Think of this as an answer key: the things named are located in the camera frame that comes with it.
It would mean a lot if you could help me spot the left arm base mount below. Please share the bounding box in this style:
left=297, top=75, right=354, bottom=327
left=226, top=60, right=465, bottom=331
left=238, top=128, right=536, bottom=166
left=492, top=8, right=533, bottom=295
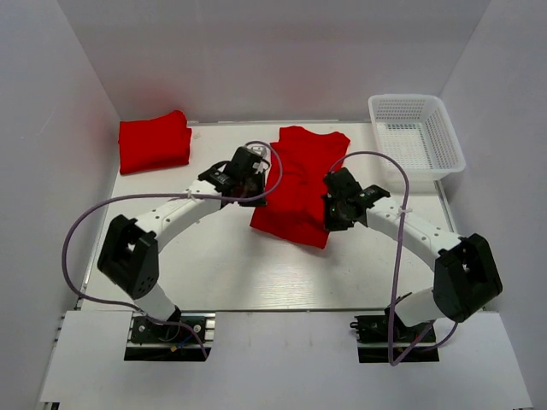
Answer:
left=124, top=313, right=215, bottom=362

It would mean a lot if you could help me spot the white plastic basket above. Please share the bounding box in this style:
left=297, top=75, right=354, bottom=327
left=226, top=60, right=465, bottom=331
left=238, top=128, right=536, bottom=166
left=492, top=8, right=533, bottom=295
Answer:
left=368, top=94, right=466, bottom=194

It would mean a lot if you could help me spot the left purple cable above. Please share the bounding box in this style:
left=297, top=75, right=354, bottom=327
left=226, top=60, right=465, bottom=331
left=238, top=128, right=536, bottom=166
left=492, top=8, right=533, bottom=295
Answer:
left=62, top=141, right=284, bottom=360

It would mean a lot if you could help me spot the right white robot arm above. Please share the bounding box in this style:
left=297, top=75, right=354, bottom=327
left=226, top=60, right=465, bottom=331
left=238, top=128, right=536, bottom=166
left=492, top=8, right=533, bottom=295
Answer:
left=322, top=167, right=503, bottom=341

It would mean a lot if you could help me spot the purple cable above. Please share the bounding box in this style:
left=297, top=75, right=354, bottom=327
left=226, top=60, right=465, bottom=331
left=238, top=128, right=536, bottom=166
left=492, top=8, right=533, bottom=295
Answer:
left=62, top=141, right=284, bottom=360
left=326, top=151, right=461, bottom=367

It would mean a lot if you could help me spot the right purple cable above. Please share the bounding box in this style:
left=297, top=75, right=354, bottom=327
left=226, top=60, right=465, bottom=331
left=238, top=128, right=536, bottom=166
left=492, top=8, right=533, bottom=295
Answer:
left=326, top=151, right=461, bottom=367

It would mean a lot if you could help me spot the red t shirt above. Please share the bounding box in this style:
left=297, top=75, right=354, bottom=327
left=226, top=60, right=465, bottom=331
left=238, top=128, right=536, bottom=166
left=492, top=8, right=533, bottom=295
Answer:
left=118, top=110, right=192, bottom=175
left=250, top=126, right=350, bottom=249

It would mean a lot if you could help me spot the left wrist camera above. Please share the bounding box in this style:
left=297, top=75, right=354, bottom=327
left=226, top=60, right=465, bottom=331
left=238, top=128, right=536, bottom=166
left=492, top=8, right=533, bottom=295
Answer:
left=247, top=144, right=270, bottom=166

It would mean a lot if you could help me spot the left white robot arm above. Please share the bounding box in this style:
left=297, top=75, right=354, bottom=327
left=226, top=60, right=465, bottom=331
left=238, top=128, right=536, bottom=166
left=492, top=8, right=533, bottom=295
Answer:
left=97, top=146, right=268, bottom=341

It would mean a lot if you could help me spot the folded red t shirt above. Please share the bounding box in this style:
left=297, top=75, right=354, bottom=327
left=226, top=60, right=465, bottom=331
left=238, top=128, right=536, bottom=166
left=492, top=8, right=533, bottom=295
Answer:
left=118, top=110, right=192, bottom=175

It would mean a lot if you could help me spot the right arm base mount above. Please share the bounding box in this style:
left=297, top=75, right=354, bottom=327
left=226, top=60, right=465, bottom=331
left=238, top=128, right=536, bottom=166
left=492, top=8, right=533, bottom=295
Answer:
left=350, top=314, right=439, bottom=364

